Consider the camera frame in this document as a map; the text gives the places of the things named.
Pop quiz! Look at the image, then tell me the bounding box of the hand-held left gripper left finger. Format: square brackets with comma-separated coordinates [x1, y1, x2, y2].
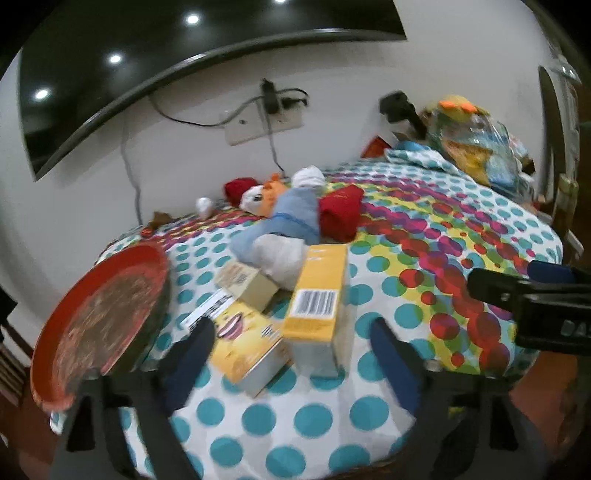
[51, 316, 218, 480]

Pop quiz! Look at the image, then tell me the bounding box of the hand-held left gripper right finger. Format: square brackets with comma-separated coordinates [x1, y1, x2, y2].
[369, 316, 550, 480]

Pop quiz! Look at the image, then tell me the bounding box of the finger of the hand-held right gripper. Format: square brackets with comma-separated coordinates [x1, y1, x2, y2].
[527, 260, 591, 284]
[466, 267, 532, 308]

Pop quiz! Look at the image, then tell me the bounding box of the round red tray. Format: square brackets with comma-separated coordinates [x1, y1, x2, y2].
[30, 242, 172, 411]

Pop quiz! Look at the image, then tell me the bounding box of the small beige box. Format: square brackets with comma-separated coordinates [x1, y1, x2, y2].
[217, 261, 280, 310]

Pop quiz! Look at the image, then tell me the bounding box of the tall yellow white box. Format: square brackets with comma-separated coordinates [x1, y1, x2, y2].
[281, 244, 356, 379]

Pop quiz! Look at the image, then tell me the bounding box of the white sock roll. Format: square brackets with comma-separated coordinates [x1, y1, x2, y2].
[253, 233, 308, 291]

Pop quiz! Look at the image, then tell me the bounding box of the large red sock roll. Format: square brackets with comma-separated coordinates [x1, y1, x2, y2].
[318, 185, 362, 243]

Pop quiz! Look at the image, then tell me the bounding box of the polka dot tablecloth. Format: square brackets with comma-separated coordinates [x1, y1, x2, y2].
[51, 157, 565, 480]

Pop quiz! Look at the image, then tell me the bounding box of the blue patterned cloth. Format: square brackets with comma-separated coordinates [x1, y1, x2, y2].
[385, 141, 462, 174]

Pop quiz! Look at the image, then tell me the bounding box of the clear bag of snacks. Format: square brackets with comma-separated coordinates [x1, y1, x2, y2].
[425, 95, 533, 195]

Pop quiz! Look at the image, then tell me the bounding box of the brown paper scrap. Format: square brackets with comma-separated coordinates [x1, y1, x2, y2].
[145, 210, 174, 230]

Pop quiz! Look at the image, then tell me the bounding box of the wooden chair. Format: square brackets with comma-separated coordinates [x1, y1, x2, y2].
[0, 286, 34, 408]

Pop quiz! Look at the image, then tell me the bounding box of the small red sock roll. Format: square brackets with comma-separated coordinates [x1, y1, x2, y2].
[224, 176, 259, 206]

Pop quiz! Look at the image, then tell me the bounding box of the folded blue towel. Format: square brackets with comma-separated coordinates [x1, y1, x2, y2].
[268, 187, 321, 243]

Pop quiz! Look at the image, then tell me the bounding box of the orange plush toy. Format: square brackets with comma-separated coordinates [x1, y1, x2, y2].
[240, 173, 289, 217]

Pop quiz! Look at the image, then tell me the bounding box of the black device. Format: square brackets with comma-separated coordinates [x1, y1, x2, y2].
[379, 91, 428, 139]

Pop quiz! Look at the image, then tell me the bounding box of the white sock bundle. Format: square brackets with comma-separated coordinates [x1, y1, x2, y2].
[291, 165, 326, 190]

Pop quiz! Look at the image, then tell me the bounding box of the black plug charger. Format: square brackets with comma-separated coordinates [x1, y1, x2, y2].
[261, 79, 309, 114]

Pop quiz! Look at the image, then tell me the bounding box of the dark curved frame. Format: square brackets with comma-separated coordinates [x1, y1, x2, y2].
[537, 65, 581, 206]

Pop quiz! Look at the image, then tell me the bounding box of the grey wall cable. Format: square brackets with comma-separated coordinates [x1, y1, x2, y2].
[121, 129, 142, 227]

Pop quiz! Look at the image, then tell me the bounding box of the white wall outlet plate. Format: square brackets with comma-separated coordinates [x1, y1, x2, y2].
[224, 108, 304, 147]

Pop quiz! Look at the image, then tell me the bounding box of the black wall cable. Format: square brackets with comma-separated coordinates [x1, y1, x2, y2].
[150, 95, 236, 128]

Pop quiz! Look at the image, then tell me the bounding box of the black wall television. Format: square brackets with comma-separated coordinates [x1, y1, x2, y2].
[18, 0, 407, 182]

